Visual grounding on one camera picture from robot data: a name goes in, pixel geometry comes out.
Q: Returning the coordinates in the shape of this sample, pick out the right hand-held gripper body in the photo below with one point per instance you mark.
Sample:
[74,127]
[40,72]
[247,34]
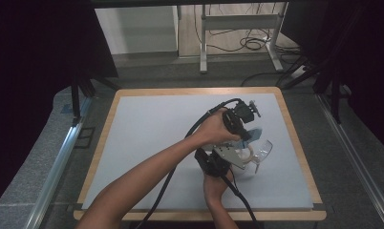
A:
[218,159]

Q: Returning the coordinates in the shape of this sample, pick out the person's left hand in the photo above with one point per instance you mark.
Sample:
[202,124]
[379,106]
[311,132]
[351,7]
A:
[214,129]

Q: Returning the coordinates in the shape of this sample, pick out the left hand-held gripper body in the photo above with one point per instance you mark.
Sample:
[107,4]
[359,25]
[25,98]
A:
[239,116]

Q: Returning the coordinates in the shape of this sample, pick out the white panel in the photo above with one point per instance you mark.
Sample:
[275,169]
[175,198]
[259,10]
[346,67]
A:
[136,30]

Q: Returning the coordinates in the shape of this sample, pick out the blue tape patch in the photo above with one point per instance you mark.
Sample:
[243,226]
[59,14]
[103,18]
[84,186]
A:
[67,108]

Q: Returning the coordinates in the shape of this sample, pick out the aluminium rail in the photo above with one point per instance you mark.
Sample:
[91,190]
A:
[355,159]
[58,162]

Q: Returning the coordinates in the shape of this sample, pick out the white table mat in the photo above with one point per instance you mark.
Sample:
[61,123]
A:
[142,146]

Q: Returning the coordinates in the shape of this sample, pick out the grey metal desk frame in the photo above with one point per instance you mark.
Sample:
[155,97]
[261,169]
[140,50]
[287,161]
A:
[238,22]

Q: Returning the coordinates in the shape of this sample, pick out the person's right hand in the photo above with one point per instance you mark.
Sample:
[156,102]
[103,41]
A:
[215,187]

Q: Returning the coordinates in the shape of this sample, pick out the black tripod stand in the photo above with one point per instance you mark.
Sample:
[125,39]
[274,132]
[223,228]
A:
[81,92]
[327,82]

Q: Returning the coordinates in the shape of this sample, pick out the black curtain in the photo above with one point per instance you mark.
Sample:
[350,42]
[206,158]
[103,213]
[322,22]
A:
[358,47]
[37,63]

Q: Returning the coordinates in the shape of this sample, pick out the white power strip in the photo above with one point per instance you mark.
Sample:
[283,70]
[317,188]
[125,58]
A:
[297,72]

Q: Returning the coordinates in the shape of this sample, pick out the clear plastic bag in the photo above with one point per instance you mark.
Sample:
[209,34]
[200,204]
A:
[257,156]

